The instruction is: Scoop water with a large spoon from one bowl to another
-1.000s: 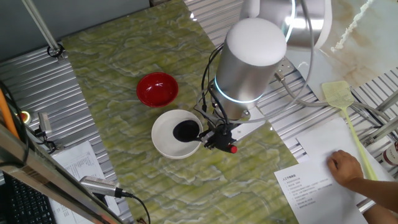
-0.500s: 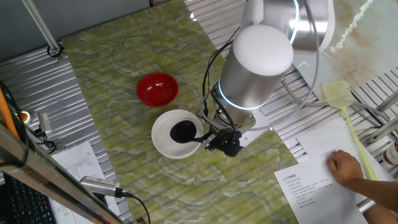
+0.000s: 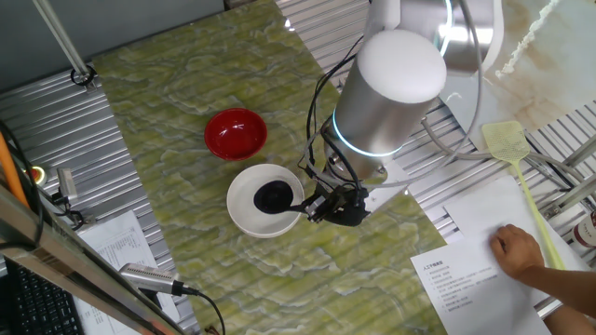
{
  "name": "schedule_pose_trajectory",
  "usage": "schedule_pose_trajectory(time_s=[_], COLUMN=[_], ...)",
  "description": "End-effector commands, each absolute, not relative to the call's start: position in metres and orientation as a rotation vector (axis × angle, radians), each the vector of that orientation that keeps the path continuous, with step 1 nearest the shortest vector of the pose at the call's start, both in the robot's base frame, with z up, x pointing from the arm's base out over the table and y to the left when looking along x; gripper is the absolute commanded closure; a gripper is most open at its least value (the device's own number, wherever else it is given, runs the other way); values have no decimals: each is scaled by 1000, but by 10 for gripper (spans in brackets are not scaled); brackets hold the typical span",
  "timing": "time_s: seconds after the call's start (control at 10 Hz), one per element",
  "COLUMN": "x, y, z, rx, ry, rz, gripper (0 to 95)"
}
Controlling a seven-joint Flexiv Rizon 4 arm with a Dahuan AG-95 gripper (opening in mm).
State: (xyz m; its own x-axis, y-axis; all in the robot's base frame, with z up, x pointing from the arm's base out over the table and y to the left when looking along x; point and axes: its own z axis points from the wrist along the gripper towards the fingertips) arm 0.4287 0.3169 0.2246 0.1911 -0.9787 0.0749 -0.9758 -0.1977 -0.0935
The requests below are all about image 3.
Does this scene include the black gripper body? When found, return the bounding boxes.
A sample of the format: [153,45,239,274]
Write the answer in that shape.
[319,182,363,223]

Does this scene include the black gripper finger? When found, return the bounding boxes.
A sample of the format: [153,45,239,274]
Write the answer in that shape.
[314,209,337,227]
[305,194,329,222]

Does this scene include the black ladle with red ring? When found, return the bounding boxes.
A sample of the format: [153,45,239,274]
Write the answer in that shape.
[252,180,311,216]

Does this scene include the white ceramic bowl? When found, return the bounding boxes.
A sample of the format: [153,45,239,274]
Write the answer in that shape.
[226,163,306,239]

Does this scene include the person right forearm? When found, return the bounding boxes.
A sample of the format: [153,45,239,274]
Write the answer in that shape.
[516,263,596,318]

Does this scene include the person left forearm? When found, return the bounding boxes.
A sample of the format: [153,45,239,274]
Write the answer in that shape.
[542,304,596,335]

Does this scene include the red bowl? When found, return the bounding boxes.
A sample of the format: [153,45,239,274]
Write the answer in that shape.
[204,107,269,162]

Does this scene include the person right hand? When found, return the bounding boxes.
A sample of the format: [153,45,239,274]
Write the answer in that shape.
[488,223,546,281]

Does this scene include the blank white paper sheet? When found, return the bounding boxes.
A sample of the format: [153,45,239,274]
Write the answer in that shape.
[443,173,591,306]

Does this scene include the paper sheet with text list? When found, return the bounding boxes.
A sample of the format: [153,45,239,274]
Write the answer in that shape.
[409,232,553,335]

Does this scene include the green marble pattern mat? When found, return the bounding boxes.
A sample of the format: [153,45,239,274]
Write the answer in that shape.
[92,0,451,335]

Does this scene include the yellow fly swatter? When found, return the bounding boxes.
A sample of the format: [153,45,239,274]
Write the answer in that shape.
[481,120,567,271]

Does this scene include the printed table paper sheet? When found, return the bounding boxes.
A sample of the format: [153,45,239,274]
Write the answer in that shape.
[74,209,182,335]

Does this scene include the aluminium profile bar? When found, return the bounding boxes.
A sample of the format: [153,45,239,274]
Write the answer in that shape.
[534,295,564,320]
[561,133,596,169]
[539,172,596,220]

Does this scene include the white beige marble board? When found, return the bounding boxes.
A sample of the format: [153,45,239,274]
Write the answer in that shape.
[437,0,596,153]

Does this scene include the red white can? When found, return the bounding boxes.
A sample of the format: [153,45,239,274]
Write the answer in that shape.
[571,210,596,256]

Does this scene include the red yellow emergency stop button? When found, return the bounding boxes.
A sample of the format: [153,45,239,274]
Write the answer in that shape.
[23,165,48,188]

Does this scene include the black keyboard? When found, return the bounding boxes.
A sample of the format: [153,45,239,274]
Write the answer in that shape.
[4,258,85,335]

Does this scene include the thin metal pole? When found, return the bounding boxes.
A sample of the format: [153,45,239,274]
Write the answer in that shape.
[31,0,100,93]

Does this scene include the orange tube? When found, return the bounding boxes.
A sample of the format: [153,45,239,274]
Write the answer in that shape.
[0,131,30,209]

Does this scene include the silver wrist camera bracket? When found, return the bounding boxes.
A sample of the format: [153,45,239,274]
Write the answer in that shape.
[365,160,412,214]

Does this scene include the grey robot conduit cable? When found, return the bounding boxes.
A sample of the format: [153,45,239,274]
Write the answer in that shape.
[421,115,586,185]

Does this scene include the black camera cable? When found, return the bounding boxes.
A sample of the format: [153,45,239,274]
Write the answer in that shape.
[179,284,228,335]

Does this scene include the silver depth camera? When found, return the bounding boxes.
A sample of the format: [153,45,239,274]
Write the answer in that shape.
[118,261,185,298]

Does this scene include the silver camera clamp stand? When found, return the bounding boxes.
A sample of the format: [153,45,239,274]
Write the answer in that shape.
[48,188,88,230]

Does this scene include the small silver camera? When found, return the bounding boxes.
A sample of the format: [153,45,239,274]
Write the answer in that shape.
[56,167,79,202]

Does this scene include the large aluminium frame beam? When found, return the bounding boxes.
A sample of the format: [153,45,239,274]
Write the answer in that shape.
[0,183,187,335]

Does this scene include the black loose cables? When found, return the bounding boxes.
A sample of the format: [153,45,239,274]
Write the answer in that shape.
[0,119,47,250]

